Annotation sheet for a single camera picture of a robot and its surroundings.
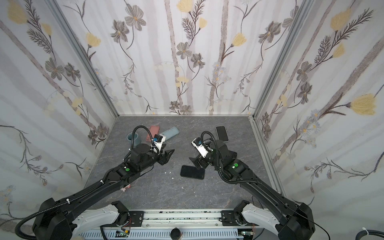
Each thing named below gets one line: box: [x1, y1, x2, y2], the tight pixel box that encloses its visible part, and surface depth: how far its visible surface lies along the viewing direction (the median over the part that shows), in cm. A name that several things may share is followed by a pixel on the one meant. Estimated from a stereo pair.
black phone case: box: [180, 165, 205, 180], surface depth 91 cm
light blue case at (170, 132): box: [159, 126, 180, 141], surface depth 113 cm
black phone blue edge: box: [180, 165, 205, 180], surface depth 91 cm
